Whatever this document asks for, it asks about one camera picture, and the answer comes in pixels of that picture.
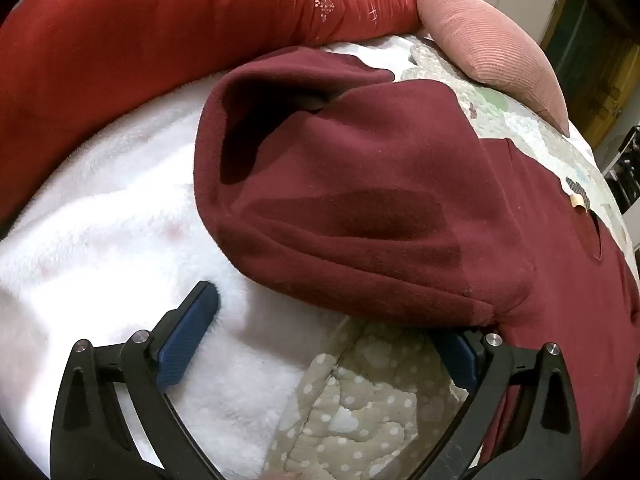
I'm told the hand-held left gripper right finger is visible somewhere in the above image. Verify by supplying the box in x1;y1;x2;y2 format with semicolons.
432;329;583;480

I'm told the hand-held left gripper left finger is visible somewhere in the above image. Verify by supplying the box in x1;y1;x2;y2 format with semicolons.
49;281;226;480

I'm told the maroon fleece garment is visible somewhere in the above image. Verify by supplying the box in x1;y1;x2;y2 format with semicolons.
194;46;640;466

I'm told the heart patchwork quilt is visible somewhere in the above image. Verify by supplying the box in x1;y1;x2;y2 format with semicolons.
262;42;640;480

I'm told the white fleece blanket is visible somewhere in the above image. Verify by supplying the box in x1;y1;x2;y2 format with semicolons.
0;35;416;480

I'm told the cluttered storage rack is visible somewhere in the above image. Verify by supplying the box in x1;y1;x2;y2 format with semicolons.
602;127;640;211

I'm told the red floral duvet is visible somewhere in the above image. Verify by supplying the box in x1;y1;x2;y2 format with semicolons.
0;0;421;226

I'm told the wooden door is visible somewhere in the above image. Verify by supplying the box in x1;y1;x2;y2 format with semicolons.
540;0;640;146

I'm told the pink corduroy pillow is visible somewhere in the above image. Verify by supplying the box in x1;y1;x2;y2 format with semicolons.
397;0;571;136

